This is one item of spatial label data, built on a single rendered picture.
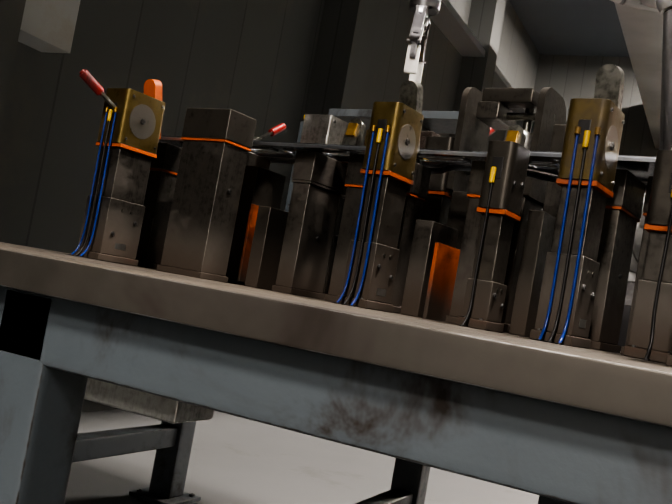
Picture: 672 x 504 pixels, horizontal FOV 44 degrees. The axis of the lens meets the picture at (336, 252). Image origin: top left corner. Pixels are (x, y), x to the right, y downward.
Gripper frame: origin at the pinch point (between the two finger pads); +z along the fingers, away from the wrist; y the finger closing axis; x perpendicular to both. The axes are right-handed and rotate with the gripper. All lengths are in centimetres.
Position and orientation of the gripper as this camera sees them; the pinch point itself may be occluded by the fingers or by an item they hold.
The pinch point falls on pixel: (412, 77)
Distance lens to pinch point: 205.4
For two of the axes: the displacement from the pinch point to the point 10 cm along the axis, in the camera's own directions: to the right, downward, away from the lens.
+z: -1.7, 9.8, -0.5
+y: -1.5, -0.8, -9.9
